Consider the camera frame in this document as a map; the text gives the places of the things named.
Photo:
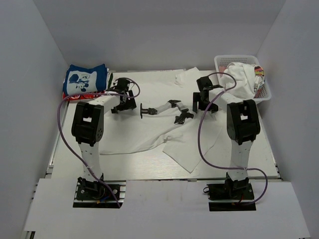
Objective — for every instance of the blue folded Mickey t-shirt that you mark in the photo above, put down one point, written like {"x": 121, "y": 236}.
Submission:
{"x": 79, "y": 80}

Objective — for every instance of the white t-shirt with robot print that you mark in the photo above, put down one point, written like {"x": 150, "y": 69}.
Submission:
{"x": 127, "y": 132}

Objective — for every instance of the red folded t-shirt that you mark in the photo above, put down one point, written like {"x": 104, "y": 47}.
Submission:
{"x": 83, "y": 96}

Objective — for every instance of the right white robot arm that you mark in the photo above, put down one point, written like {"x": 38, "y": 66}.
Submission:
{"x": 242, "y": 124}

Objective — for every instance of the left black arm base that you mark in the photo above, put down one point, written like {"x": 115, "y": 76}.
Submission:
{"x": 96, "y": 195}

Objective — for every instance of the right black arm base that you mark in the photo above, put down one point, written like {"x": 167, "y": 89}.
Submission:
{"x": 221, "y": 201}

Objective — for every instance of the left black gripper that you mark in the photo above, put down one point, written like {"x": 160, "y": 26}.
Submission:
{"x": 131, "y": 104}

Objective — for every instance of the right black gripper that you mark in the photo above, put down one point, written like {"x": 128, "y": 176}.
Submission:
{"x": 197, "y": 97}

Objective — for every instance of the white plastic basket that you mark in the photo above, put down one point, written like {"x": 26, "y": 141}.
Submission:
{"x": 222, "y": 61}

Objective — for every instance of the white t-shirt with colourful print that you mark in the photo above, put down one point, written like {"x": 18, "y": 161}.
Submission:
{"x": 249, "y": 78}

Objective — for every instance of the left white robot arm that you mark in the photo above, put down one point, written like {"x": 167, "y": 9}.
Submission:
{"x": 88, "y": 123}

